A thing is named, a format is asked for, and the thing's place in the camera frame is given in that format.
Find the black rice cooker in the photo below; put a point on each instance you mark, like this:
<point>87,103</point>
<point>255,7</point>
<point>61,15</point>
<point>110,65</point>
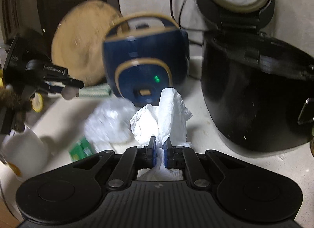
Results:
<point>245,95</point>

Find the blue rice cooker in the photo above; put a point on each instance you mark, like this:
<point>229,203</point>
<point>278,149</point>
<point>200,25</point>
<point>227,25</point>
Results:
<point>132,53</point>

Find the green snack packet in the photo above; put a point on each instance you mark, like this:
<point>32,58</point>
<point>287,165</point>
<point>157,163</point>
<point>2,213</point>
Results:
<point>81,149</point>

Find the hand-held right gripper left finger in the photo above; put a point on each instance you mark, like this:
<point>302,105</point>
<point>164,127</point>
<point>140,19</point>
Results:
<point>152,153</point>

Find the white paper towel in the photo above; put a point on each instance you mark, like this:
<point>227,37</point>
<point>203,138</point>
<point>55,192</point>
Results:
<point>169,110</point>

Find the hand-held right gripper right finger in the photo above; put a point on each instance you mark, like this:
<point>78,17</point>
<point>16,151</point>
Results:
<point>168,154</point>

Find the person's left hand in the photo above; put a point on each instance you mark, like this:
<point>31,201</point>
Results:
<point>23,117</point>

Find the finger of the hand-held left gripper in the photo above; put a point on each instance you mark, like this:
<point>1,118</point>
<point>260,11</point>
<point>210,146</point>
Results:
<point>76,83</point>
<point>55,89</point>

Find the black kitchen appliance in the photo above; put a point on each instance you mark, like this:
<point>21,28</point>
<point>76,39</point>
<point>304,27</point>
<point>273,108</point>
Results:
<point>307,112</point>

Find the clear plastic bag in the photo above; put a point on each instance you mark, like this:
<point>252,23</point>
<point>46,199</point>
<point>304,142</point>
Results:
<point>108,122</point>

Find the round wooden cutting board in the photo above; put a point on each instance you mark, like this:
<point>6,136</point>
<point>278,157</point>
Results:
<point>78,46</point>

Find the green striped cloth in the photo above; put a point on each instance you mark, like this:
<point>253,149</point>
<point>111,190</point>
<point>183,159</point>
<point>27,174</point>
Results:
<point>95,92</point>

